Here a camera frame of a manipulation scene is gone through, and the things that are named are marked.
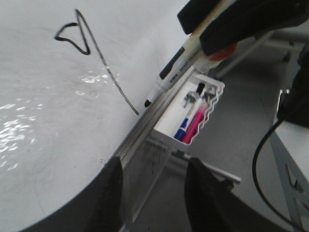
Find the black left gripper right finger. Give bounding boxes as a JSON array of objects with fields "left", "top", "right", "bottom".
[{"left": 184, "top": 158, "right": 285, "bottom": 232}]

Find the aluminium whiteboard bottom rail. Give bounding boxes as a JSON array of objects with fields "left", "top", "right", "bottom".
[{"left": 114, "top": 67, "right": 194, "bottom": 232}]

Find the black cable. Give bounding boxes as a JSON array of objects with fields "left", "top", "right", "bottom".
[{"left": 252, "top": 89, "right": 302, "bottom": 228}]

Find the white whiteboard marker pen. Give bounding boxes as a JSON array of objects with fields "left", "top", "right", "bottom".
[{"left": 144, "top": 0, "right": 235, "bottom": 107}]

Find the red magnet taped to marker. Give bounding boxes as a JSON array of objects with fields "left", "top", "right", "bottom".
[{"left": 195, "top": 43, "right": 238, "bottom": 74}]

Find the pink marker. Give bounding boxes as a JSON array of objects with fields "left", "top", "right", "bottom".
[{"left": 182, "top": 103, "right": 209, "bottom": 144}]

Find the black capped marker in tray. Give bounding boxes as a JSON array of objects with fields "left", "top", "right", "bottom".
[{"left": 196, "top": 82, "right": 205, "bottom": 96}]

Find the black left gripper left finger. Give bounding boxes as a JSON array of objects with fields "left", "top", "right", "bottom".
[{"left": 22, "top": 157, "right": 123, "bottom": 232}]

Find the white wavy marker tray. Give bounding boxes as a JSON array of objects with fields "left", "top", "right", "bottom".
[{"left": 151, "top": 73, "right": 225, "bottom": 151}]

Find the blue capped marker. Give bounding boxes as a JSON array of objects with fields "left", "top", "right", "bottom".
[{"left": 173, "top": 118, "right": 190, "bottom": 141}]

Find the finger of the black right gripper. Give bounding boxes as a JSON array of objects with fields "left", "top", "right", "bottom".
[
  {"left": 177, "top": 0, "right": 223, "bottom": 35},
  {"left": 199, "top": 0, "right": 309, "bottom": 55}
]

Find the large white whiteboard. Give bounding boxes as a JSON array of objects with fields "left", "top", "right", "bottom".
[{"left": 0, "top": 0, "right": 186, "bottom": 232}]

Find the grey metal truss frame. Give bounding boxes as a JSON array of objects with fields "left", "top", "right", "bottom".
[{"left": 270, "top": 133, "right": 309, "bottom": 231}]

